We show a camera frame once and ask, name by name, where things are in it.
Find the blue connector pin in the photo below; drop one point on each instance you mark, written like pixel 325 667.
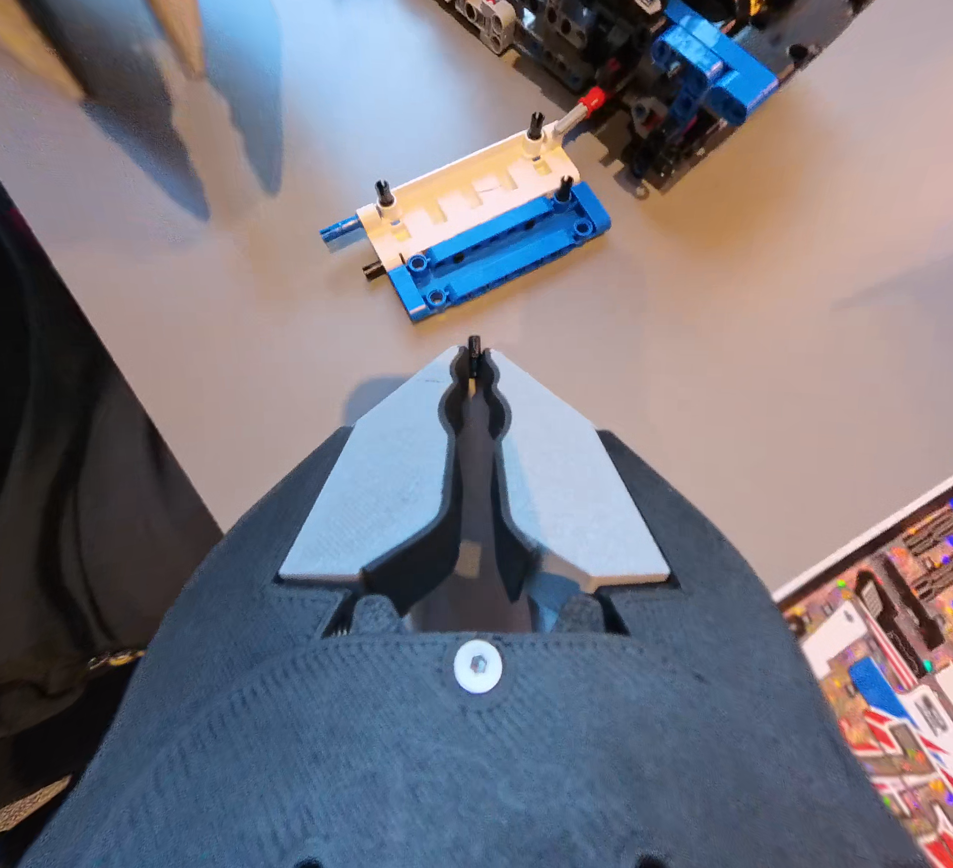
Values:
pixel 339 228

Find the blue brick panel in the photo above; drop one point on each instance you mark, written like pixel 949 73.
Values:
pixel 521 250

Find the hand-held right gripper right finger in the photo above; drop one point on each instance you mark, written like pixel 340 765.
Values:
pixel 581 511

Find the grey desk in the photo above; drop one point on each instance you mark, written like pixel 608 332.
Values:
pixel 744 324

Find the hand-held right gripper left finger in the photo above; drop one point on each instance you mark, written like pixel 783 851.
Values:
pixel 372 503

